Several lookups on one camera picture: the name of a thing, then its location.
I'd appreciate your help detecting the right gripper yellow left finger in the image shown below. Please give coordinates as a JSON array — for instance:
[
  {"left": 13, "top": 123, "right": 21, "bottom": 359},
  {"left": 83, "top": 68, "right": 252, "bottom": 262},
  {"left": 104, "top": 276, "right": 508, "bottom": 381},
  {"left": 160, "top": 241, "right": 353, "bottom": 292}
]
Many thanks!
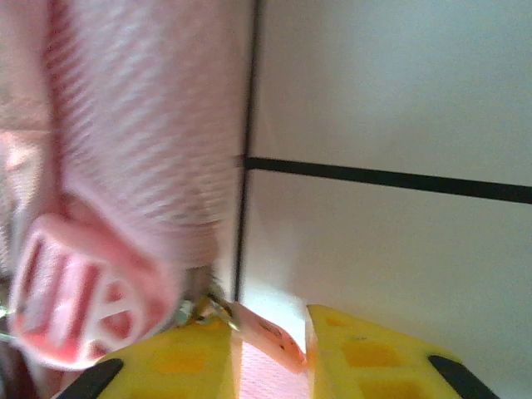
[{"left": 53, "top": 320, "right": 242, "bottom": 399}]

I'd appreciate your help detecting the pink backpack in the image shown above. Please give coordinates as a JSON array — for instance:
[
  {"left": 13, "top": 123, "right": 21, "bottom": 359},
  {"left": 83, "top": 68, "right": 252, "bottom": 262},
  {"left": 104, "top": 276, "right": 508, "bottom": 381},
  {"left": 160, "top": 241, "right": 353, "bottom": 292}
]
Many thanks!
[{"left": 0, "top": 0, "right": 311, "bottom": 399}]

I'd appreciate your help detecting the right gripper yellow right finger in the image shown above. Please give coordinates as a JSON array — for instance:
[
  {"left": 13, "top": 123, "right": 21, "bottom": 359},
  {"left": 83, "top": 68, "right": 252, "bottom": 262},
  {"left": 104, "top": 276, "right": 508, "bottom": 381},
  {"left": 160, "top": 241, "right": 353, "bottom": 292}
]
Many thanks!
[{"left": 305, "top": 305, "right": 500, "bottom": 399}]

